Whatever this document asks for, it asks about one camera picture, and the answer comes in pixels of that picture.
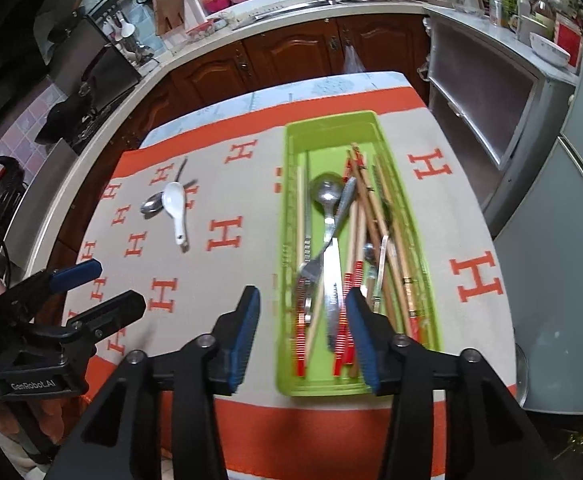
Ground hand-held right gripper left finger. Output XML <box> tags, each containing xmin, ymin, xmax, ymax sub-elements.
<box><xmin>46</xmin><ymin>286</ymin><xmax>262</xmax><ymax>480</ymax></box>

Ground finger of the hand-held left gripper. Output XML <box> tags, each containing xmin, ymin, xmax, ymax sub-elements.
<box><xmin>0</xmin><ymin>260</ymin><xmax>103</xmax><ymax>321</ymax></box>
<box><xmin>31</xmin><ymin>291</ymin><xmax>147</xmax><ymax>358</ymax></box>

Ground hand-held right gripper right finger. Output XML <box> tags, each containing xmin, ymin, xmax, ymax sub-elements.
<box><xmin>345</xmin><ymin>287</ymin><xmax>562</xmax><ymax>480</ymax></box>

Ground white chopstick red striped end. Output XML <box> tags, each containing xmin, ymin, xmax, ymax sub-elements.
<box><xmin>334</xmin><ymin>200</ymin><xmax>367</xmax><ymax>378</ymax></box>
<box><xmin>294</xmin><ymin>166</ymin><xmax>308</xmax><ymax>378</ymax></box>

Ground metal table knife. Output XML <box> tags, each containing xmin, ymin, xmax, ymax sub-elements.
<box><xmin>323</xmin><ymin>236</ymin><xmax>346</xmax><ymax>353</ymax></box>

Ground tan chopstick black band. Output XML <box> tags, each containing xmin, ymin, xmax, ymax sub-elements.
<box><xmin>374</xmin><ymin>156</ymin><xmax>428</xmax><ymax>348</ymax></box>

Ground brown wooden chopstick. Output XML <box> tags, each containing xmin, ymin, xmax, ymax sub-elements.
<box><xmin>354</xmin><ymin>149</ymin><xmax>415</xmax><ymax>336</ymax></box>
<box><xmin>349</xmin><ymin>143</ymin><xmax>422</xmax><ymax>343</ymax></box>

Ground white ceramic spoon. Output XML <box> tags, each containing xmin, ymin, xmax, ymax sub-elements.
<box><xmin>162</xmin><ymin>181</ymin><xmax>188</xmax><ymax>247</ymax></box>

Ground metal chopstick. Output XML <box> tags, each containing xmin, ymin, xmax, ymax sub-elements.
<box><xmin>304</xmin><ymin>151</ymin><xmax>314</xmax><ymax>266</ymax></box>

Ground green plastic tray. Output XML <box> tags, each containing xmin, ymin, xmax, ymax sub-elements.
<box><xmin>275</xmin><ymin>110</ymin><xmax>445</xmax><ymax>398</ymax></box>

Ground person's left hand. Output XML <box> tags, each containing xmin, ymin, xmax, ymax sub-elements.
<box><xmin>0</xmin><ymin>399</ymin><xmax>68</xmax><ymax>446</ymax></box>

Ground orange beige printed blanket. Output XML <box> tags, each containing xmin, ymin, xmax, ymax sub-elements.
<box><xmin>64</xmin><ymin>87</ymin><xmax>517</xmax><ymax>476</ymax></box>

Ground stainless steel panel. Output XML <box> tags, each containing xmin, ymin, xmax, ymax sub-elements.
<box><xmin>4</xmin><ymin>137</ymin><xmax>79</xmax><ymax>273</ymax></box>

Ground gas stove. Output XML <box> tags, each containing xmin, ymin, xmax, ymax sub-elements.
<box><xmin>66</xmin><ymin>95</ymin><xmax>137</xmax><ymax>156</ymax></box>

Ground black wok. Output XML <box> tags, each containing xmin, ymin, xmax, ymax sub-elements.
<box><xmin>36</xmin><ymin>102</ymin><xmax>97</xmax><ymax>143</ymax></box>

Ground black range hood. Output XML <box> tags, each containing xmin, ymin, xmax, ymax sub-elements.
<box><xmin>1</xmin><ymin>0</ymin><xmax>144</xmax><ymax>121</ymax></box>

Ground grey refrigerator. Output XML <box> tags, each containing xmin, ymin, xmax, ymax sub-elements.
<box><xmin>486</xmin><ymin>5</ymin><xmax>583</xmax><ymax>416</ymax></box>

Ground red lidded container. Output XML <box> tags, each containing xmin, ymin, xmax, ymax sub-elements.
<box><xmin>186</xmin><ymin>22</ymin><xmax>217</xmax><ymax>41</ymax></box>

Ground aluminium cabinet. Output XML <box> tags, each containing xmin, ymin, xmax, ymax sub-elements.
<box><xmin>424</xmin><ymin>15</ymin><xmax>579</xmax><ymax>241</ymax></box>

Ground wooden cutting board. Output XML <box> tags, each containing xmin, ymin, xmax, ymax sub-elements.
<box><xmin>152</xmin><ymin>0</ymin><xmax>187</xmax><ymax>36</ymax></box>

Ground white cutting board holder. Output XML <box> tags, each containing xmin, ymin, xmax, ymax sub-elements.
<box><xmin>158</xmin><ymin>0</ymin><xmax>207</xmax><ymax>43</ymax></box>

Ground clear plastic bag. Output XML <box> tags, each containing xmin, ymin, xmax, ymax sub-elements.
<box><xmin>342</xmin><ymin>42</ymin><xmax>367</xmax><ymax>75</ymax></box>

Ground brown wooden cabinets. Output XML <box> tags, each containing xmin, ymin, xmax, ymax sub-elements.
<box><xmin>54</xmin><ymin>12</ymin><xmax>429</xmax><ymax>241</ymax></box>

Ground steel kitchen sink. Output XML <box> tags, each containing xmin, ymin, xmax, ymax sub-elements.
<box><xmin>231</xmin><ymin>0</ymin><xmax>335</xmax><ymax>23</ymax></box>

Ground white kitchen countertop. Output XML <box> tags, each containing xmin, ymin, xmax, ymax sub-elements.
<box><xmin>21</xmin><ymin>0</ymin><xmax>579</xmax><ymax>271</ymax></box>

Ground white patterned bowl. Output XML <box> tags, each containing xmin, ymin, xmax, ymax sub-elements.
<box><xmin>529</xmin><ymin>32</ymin><xmax>571</xmax><ymax>68</ymax></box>

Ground white mug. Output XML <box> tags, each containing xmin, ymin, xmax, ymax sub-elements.
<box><xmin>510</xmin><ymin>14</ymin><xmax>547</xmax><ymax>43</ymax></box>

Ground red box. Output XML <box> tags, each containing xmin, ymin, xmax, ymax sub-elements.
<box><xmin>554</xmin><ymin>22</ymin><xmax>583</xmax><ymax>68</ymax></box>

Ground brown bottle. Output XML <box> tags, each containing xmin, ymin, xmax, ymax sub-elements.
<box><xmin>530</xmin><ymin>0</ymin><xmax>552</xmax><ymax>26</ymax></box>

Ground steel pot black handle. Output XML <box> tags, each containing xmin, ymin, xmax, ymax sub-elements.
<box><xmin>514</xmin><ymin>345</ymin><xmax>527</xmax><ymax>406</ymax></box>

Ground frying pan wooden handle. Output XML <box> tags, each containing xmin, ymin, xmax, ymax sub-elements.
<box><xmin>46</xmin><ymin>0</ymin><xmax>89</xmax><ymax>43</ymax></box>

